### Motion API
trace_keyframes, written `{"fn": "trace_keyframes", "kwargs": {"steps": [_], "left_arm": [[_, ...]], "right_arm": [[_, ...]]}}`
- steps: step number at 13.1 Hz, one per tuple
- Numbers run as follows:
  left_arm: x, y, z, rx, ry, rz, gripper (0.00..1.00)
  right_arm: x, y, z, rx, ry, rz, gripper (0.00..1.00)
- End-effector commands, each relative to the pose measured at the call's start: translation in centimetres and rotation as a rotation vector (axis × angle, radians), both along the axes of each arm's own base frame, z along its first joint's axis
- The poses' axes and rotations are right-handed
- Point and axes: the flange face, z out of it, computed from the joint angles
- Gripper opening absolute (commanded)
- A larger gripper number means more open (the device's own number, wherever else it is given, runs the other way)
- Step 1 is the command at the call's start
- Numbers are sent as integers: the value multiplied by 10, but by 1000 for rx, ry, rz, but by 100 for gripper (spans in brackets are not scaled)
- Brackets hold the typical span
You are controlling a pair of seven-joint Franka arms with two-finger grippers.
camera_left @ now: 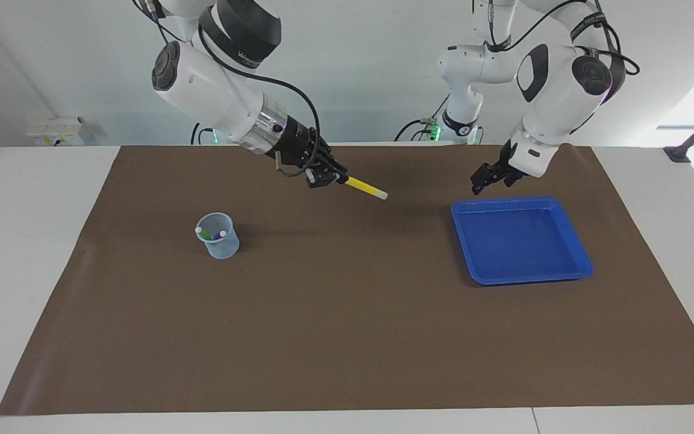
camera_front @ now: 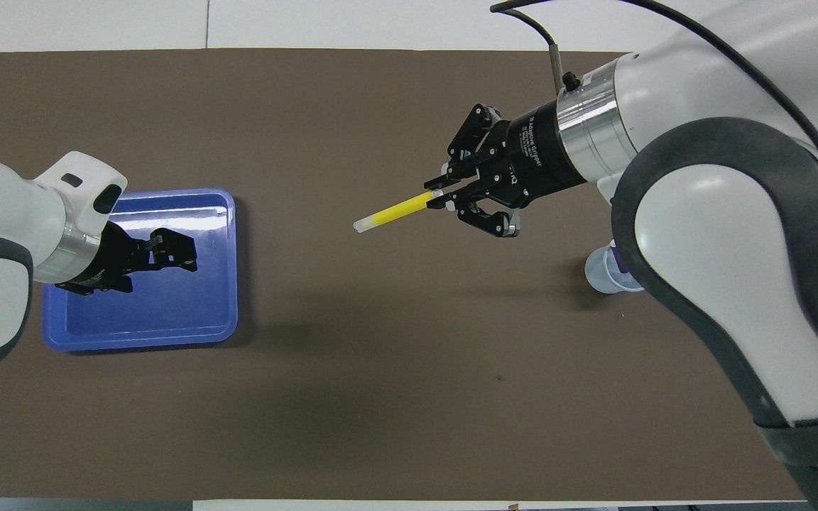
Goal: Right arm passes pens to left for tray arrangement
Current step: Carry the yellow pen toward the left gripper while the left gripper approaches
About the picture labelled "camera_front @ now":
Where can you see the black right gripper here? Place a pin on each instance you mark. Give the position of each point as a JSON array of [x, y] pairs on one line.
[[537, 156]]

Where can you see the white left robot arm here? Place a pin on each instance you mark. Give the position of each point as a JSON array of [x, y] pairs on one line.
[[4, 220]]

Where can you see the yellow pen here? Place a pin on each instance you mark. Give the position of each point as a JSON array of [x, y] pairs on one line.
[[395, 213]]

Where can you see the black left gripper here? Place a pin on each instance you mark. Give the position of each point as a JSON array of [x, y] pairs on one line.
[[107, 266]]

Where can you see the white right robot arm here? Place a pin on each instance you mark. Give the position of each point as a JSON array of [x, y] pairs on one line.
[[735, 227]]

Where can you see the brown table mat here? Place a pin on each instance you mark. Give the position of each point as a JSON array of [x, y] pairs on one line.
[[380, 355]]

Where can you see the blue plastic tray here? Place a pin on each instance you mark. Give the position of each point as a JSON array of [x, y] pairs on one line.
[[167, 305]]

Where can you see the translucent plastic cup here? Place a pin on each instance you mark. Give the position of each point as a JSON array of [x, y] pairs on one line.
[[597, 273]]

